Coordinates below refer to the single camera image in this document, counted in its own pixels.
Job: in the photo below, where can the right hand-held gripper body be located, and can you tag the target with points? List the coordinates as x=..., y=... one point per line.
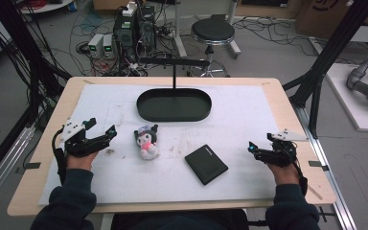
x=283, y=152

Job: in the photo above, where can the black wallet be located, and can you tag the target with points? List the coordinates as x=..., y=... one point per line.
x=206, y=164

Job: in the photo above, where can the person's lap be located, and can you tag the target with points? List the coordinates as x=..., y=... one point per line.
x=179, y=222

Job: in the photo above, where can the black tape strip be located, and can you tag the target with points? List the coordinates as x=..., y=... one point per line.
x=32, y=165
x=317, y=164

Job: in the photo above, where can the large cardboard box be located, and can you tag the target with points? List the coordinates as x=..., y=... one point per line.
x=326, y=16

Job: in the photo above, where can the black computer tower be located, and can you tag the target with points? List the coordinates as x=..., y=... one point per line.
x=125, y=35
x=147, y=28

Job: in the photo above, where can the aluminium rail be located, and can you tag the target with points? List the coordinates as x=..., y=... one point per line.
x=335, y=179
x=3, y=166

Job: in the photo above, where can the black round stool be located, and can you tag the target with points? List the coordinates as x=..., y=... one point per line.
x=213, y=31

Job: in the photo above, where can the plush doll with pink dress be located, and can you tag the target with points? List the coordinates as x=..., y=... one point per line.
x=147, y=143

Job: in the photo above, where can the white round table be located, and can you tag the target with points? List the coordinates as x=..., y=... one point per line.
x=44, y=7

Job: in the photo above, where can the black oval tray with stand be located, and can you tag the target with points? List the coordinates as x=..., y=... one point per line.
x=172, y=107

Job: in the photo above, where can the person's right hand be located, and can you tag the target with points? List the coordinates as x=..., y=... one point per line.
x=281, y=174

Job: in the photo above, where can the grey power supply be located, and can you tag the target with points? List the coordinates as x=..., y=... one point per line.
x=108, y=46
x=96, y=44

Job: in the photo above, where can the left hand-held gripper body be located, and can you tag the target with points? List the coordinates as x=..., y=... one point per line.
x=76, y=144

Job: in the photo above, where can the white metal stand leg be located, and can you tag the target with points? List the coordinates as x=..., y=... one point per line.
x=179, y=32
x=234, y=48

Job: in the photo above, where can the white table mat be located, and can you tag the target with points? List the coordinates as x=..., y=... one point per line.
x=236, y=121

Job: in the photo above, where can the white floor board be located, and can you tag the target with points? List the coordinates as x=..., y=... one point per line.
x=357, y=111

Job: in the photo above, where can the person's left hand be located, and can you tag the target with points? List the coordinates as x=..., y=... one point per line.
x=80, y=161

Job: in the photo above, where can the white power strip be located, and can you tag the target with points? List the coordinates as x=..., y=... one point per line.
x=129, y=9

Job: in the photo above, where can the wooden table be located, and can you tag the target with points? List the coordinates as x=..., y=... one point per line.
x=36, y=180

